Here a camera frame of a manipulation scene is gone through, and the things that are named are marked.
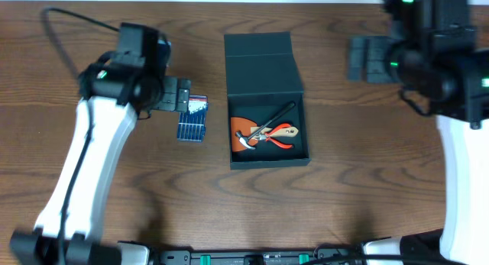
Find orange scraper wooden handle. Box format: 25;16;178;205
230;117;300;153

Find small steel claw hammer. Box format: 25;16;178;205
250;102;296;138

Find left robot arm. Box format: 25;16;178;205
10;23;191;264

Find blue precision screwdriver set case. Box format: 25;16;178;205
176;95;209;143

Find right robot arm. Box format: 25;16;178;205
348;0;488;264

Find red handled pliers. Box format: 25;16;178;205
255;123;299;150

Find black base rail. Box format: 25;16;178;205
114;240;368;265

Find dark green open box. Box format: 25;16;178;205
224;32;310;170

